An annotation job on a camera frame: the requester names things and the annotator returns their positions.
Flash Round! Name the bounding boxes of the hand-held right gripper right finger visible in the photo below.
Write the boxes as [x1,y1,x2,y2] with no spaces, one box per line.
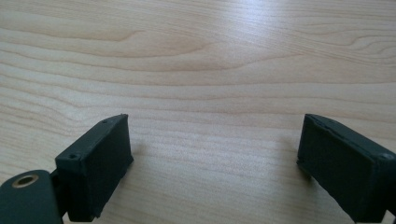
[296,113,396,224]

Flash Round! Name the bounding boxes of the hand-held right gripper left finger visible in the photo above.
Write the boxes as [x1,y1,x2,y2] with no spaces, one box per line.
[54,113,134,223]

